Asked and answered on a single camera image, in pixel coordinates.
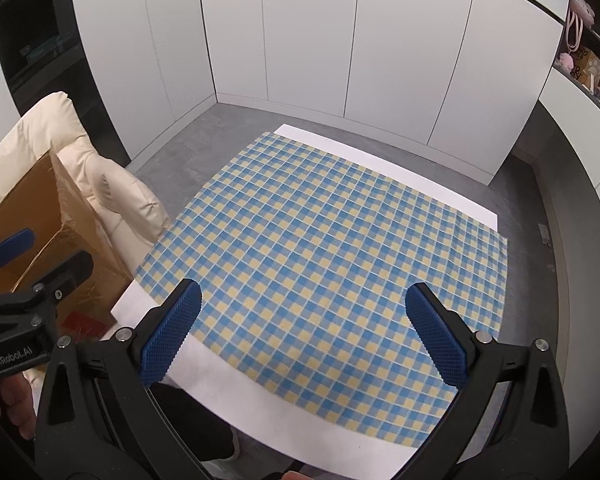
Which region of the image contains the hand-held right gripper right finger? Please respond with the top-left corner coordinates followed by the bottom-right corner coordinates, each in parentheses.
top-left (405, 282), bottom-right (573, 480)

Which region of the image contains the brown printed box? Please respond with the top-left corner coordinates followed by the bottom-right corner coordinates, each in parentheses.
top-left (572, 47), bottom-right (600, 91)

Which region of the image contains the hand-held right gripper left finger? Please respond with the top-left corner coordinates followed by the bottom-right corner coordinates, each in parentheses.
top-left (34, 279), bottom-right (203, 480)

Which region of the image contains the black glass cabinet panel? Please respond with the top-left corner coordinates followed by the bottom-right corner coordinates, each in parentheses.
top-left (0, 0), bottom-right (131, 166)

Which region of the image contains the white cupboard wall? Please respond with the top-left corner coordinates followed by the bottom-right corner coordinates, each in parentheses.
top-left (70, 0), bottom-right (566, 186)

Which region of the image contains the cream padded armchair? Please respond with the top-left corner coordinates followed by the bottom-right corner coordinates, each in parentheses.
top-left (0, 91), bottom-right (172, 396)

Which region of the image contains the blue yellow checked tablecloth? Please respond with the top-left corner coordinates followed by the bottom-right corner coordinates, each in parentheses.
top-left (132, 132), bottom-right (510, 448)

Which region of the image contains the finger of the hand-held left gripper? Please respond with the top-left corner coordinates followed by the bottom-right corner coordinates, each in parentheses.
top-left (0, 228), bottom-right (35, 286)
top-left (0, 251), bottom-right (95, 332)

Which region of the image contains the person's left hand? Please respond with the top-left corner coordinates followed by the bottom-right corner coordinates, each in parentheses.
top-left (0, 374), bottom-right (38, 442)

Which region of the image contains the pink plush bag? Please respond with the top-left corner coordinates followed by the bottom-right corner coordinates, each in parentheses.
top-left (565, 0), bottom-right (596, 53)

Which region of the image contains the brown cardboard box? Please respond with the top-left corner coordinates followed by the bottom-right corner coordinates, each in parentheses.
top-left (0, 151), bottom-right (133, 373)

